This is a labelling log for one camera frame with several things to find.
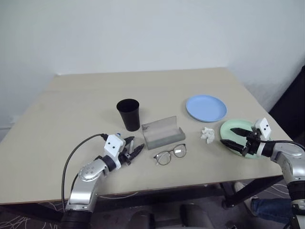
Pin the black plastic cup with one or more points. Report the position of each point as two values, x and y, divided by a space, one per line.
129 119

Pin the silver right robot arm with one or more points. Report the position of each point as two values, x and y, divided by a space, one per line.
286 157

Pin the grey translucent glasses case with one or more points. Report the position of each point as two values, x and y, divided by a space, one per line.
162 139

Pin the blue jeans leg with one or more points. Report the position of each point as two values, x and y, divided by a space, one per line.
271 210

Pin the light blue plate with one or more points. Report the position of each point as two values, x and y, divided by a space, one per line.
206 108

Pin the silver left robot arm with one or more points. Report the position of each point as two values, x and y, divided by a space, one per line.
88 171

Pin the white shoe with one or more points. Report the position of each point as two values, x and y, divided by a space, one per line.
239 186
249 205

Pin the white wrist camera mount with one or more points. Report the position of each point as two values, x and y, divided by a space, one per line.
263 127
113 144

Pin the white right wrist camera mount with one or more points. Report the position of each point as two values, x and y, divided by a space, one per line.
263 127

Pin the white tissue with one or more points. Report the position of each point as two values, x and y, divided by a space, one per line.
207 134

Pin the mint green plate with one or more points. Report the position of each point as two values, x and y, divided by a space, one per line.
226 130

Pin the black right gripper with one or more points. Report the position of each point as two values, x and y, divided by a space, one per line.
252 143

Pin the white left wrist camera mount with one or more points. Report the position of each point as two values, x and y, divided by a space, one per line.
113 144

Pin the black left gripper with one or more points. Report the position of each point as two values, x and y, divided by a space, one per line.
124 156

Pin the thin dark-framed eyeglasses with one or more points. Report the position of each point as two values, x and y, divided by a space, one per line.
180 152

